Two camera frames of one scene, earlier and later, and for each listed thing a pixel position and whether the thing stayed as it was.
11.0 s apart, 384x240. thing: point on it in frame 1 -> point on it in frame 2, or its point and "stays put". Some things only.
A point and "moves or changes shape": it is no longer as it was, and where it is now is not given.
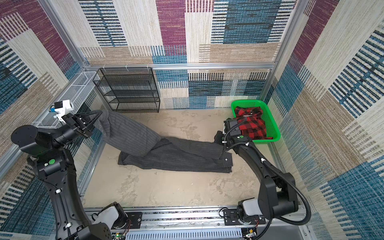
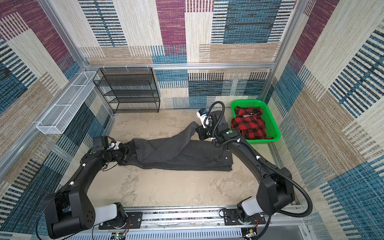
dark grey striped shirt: [145, 148] moves or changes shape
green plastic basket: [271, 129] stays put
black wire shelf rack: [129, 89] stays put
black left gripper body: [74, 124] -> [120, 155]
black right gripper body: [221, 138] -> [205, 133]
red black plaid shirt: [251, 122] stays put
